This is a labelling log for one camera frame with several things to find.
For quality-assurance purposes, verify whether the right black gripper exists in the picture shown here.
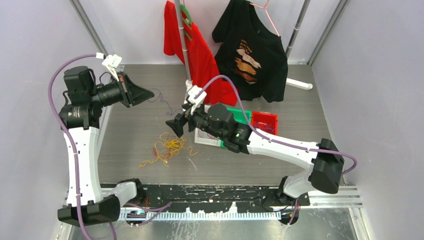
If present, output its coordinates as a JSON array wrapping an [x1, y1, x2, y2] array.
[[166, 100, 225, 141]]

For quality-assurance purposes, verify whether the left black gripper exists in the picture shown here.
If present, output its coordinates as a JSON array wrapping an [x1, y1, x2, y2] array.
[[88, 71, 154, 108]]

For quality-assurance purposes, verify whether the purple wire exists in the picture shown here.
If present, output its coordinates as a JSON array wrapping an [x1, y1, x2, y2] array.
[[147, 87, 176, 117], [256, 120, 274, 133]]

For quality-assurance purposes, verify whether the colourful wire bundle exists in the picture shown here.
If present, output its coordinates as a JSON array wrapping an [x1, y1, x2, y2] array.
[[138, 131, 199, 169]]

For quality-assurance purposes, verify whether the red wire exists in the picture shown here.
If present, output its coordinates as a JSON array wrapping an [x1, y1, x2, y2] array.
[[198, 130, 220, 142]]

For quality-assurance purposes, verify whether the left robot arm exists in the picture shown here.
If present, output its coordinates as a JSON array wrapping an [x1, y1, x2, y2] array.
[[57, 66, 154, 227]]

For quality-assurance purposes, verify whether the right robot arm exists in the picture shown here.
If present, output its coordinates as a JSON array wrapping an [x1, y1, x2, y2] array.
[[165, 104, 345, 206]]

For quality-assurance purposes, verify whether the white plastic bin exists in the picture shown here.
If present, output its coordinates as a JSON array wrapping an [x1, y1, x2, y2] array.
[[194, 128, 222, 147]]

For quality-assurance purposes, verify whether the green plastic bin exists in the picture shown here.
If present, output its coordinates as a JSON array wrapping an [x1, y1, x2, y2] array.
[[220, 107, 253, 154]]

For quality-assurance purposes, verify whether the red t-shirt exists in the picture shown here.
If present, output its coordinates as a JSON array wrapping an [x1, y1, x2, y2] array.
[[163, 0, 237, 106]]

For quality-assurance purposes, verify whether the metal clothes rack pole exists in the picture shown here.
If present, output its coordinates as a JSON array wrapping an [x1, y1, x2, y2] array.
[[174, 0, 192, 81]]

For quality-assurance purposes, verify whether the red plastic bin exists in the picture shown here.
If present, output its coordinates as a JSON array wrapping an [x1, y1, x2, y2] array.
[[251, 111, 279, 135]]

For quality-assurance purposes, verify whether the green clothes hanger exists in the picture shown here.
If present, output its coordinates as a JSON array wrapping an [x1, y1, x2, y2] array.
[[179, 4, 193, 41]]

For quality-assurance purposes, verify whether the black printed t-shirt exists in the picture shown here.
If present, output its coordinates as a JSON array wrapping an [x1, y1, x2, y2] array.
[[211, 0, 288, 103]]

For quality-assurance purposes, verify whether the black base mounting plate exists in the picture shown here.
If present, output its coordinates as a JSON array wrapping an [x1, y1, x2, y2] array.
[[134, 184, 295, 214]]

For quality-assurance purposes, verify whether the pink clothes hanger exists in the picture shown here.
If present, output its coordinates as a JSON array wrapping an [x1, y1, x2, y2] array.
[[250, 0, 281, 37]]

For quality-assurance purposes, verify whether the right metal rack pole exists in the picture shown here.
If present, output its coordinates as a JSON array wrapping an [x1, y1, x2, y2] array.
[[285, 0, 311, 58]]

